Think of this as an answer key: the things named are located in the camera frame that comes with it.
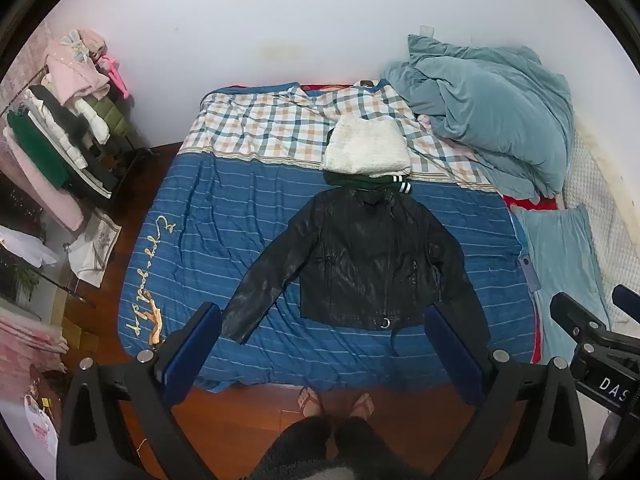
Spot black leather jacket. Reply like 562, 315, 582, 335
221, 186, 490, 344

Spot clothes rack with garments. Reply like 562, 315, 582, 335
1, 24, 139, 232

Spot white plastic bag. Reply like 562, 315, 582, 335
24, 393, 58, 458

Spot pink patterned fabric stack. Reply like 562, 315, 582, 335
0, 308, 68, 403

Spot purple phone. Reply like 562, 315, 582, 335
518, 255, 541, 292

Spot teal pillow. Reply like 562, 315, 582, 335
512, 206, 610, 364

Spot white embroidered cloth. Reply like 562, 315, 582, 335
66, 209, 122, 288

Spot red under sheet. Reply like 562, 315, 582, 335
502, 195, 558, 214

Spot blue striped bed sheet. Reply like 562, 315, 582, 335
117, 154, 538, 391

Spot white dotted mattress pad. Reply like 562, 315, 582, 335
563, 120, 639, 326

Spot person's right foot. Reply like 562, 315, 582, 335
349, 392, 375, 420

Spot person's foot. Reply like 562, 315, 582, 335
349, 392, 375, 420
297, 387, 324, 418

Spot person's dark trousers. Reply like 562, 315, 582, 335
248, 416, 427, 479

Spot person's left foot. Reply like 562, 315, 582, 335
297, 387, 324, 418

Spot teal crumpled duvet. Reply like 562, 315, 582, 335
381, 35, 575, 202

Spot white fleece folded garment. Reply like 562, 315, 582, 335
321, 115, 411, 178

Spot plaid checked blanket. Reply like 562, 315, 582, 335
179, 80, 495, 192

